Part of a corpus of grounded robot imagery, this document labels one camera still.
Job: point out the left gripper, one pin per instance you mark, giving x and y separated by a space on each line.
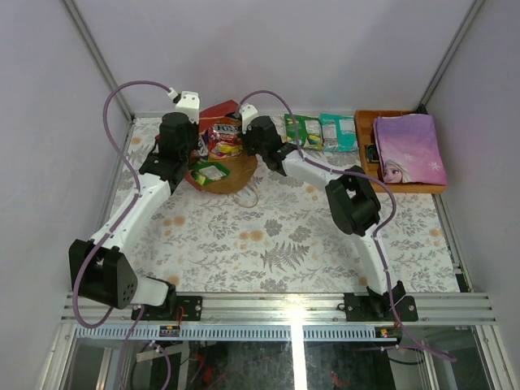
194 136

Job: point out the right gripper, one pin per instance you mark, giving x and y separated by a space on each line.
245 137

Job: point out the red brown paper bag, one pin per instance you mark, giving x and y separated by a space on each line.
241 168

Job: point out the green snack packet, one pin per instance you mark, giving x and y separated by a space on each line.
304 129
204 173

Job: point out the teal snack packet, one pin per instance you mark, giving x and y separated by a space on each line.
338 133

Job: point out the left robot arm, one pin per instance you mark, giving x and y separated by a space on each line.
100 270

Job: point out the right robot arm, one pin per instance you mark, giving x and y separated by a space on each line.
352 201

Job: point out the Fox's candy bag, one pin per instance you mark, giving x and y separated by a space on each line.
223 140

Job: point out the purple Frozen cloth bag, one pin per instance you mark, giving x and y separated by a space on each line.
408 150

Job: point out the floral table mat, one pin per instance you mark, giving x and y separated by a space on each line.
277 236

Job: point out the small black object in tray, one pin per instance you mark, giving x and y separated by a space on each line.
371 153

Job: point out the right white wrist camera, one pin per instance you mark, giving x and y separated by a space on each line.
247 113

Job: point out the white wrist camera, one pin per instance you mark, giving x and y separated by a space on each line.
247 113
186 102

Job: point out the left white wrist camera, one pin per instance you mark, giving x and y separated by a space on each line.
186 102

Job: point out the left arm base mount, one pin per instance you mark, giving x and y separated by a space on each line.
176 308

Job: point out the aluminium front rail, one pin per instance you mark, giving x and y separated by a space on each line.
278 317

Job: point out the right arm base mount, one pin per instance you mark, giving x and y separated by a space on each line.
374 307

